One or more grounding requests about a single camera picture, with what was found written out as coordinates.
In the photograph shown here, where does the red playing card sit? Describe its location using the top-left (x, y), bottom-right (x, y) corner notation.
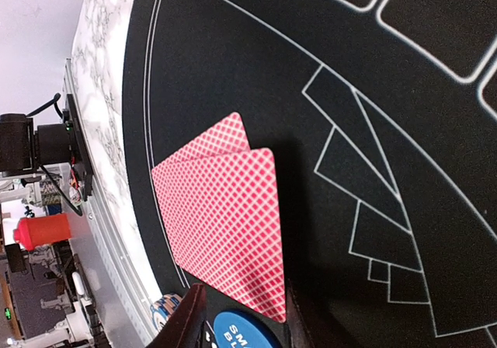
top-left (164, 112), bottom-right (250, 164)
top-left (152, 148), bottom-right (287, 322)

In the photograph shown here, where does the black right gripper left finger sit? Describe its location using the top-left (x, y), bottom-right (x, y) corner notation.
top-left (148, 284), bottom-right (207, 348)

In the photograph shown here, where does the blue small blind button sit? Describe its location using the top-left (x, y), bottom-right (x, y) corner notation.
top-left (214, 310), bottom-right (281, 348)

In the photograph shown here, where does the white red poker chip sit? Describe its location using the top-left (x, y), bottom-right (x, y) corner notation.
top-left (150, 293), bottom-right (182, 332)

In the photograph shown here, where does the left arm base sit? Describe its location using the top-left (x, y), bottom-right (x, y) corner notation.
top-left (1, 93), bottom-right (94, 202)

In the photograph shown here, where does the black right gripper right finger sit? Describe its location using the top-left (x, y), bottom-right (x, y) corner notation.
top-left (286, 281), bottom-right (361, 348)

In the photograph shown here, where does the round black poker mat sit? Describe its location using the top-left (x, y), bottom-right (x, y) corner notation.
top-left (123, 0), bottom-right (496, 347)

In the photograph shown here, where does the red emergency stop button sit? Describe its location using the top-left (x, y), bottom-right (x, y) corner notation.
top-left (13, 213), bottom-right (71, 251)

